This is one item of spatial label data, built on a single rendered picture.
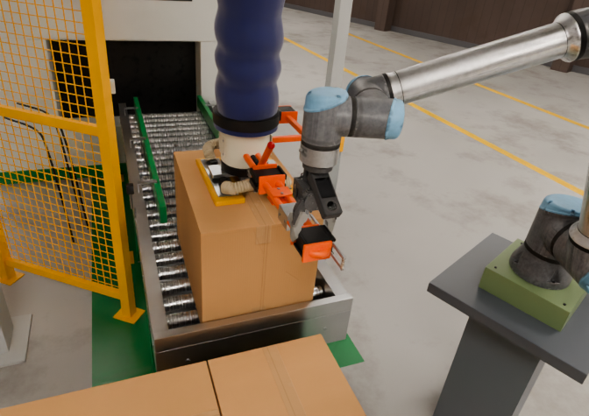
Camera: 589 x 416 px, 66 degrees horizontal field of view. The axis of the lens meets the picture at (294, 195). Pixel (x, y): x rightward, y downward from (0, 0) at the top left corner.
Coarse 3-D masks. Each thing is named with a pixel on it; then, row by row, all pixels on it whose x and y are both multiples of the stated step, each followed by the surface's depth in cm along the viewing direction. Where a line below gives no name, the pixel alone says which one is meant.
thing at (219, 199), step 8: (200, 160) 173; (216, 160) 167; (200, 168) 167; (208, 176) 162; (208, 184) 157; (216, 184) 156; (216, 192) 152; (216, 200) 148; (224, 200) 148; (232, 200) 149; (240, 200) 150
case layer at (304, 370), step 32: (256, 352) 148; (288, 352) 149; (320, 352) 150; (128, 384) 134; (160, 384) 135; (192, 384) 136; (224, 384) 137; (256, 384) 137; (288, 384) 138; (320, 384) 139
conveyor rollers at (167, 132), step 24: (144, 120) 318; (168, 120) 324; (192, 120) 324; (168, 144) 286; (192, 144) 291; (144, 168) 259; (168, 168) 256; (144, 192) 237; (168, 192) 233; (168, 216) 218; (168, 240) 197; (168, 264) 189; (168, 288) 172; (192, 312) 161
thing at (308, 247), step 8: (312, 224) 115; (304, 232) 112; (312, 232) 112; (320, 232) 112; (296, 240) 114; (304, 240) 109; (312, 240) 109; (320, 240) 109; (328, 240) 110; (296, 248) 113; (304, 248) 107; (312, 248) 108; (320, 248) 109; (304, 256) 108; (328, 256) 111
